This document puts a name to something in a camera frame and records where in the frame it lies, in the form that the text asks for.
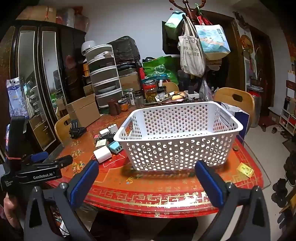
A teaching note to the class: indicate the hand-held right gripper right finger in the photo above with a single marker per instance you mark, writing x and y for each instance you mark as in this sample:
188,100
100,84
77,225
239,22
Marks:
209,185

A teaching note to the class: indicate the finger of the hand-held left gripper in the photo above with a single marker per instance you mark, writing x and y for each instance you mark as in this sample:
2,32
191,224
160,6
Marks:
59,162
38,157

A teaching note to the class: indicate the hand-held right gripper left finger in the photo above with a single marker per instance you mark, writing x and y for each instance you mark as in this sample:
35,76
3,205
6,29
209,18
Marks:
83,183

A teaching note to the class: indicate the white cube charger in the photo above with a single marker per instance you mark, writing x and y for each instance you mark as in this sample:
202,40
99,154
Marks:
101,155

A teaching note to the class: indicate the light blue multi-port charger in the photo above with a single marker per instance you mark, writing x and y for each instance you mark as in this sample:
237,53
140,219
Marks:
115,147

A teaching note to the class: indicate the black charger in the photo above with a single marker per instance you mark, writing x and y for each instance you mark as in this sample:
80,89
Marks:
111,139

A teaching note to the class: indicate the white perforated plastic basket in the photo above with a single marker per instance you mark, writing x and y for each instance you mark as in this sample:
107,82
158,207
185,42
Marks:
175,143

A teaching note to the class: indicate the small white charger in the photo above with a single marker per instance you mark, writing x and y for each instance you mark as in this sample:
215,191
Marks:
104,132
112,128

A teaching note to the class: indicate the person's left hand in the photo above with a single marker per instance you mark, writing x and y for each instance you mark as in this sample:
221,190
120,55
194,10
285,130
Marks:
9,210

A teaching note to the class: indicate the wooden chair with plain back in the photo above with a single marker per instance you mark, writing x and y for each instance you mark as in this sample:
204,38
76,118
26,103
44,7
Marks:
62,128

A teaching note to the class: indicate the black folding phone stand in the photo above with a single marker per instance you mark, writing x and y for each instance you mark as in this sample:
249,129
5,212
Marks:
76,131

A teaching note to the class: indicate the yellow card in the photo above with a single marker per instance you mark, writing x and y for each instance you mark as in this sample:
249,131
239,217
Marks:
245,169

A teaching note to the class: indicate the coin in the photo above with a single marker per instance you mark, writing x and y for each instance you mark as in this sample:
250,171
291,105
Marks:
235,148

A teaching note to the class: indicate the open cardboard box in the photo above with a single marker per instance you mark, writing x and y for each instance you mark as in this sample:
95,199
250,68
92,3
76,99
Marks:
84,113

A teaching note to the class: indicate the blue white plastic bag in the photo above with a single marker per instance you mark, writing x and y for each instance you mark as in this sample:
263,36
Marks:
16,99

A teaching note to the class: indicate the black shoes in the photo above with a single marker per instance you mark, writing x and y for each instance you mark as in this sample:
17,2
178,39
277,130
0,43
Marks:
279,192

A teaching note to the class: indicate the white and blue paper bag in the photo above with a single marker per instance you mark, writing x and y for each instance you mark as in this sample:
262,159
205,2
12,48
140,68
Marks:
239,118

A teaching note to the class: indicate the small jar with orange contents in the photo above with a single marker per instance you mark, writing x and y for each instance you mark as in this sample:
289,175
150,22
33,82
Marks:
123,106

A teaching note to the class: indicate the dark wooden mirrored cabinet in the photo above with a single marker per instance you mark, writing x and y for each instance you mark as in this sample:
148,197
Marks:
67,69

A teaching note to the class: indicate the white power strip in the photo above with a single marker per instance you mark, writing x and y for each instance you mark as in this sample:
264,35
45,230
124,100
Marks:
192,94

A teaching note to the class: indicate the red steel container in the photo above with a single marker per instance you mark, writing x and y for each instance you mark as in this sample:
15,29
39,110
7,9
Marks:
255,104

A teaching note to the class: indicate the black bottle with white label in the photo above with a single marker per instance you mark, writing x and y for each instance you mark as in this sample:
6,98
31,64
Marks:
131,98

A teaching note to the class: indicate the white plastic drawer tower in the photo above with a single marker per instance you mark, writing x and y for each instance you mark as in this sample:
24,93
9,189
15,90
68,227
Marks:
105,76

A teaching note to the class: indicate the white low shelf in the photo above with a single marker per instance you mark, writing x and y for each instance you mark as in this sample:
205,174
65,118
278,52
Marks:
288,121

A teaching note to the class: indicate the taped cardboard box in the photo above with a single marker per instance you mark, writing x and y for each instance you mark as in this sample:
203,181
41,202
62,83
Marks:
130,81

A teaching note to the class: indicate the glass jar of pickles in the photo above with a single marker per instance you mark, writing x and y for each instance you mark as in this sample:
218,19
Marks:
150,93

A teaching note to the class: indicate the white round appliance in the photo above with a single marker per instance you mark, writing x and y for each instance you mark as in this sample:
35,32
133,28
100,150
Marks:
88,46

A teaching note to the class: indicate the green shopping bag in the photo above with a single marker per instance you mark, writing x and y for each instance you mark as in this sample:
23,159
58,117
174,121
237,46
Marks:
161,68

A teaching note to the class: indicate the beige canvas tote bag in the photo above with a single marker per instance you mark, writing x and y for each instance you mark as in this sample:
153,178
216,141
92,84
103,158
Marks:
192,58

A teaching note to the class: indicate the black plastic bag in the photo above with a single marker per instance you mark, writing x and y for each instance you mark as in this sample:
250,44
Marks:
126,49

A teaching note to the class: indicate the blue printed tote bag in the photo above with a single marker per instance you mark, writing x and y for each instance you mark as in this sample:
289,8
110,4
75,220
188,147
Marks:
212,41

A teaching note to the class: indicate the green paper bag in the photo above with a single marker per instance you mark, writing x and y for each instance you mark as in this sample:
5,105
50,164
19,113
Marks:
174,23

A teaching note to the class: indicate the wooden coat rack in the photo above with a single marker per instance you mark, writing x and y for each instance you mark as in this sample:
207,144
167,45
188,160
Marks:
189,10

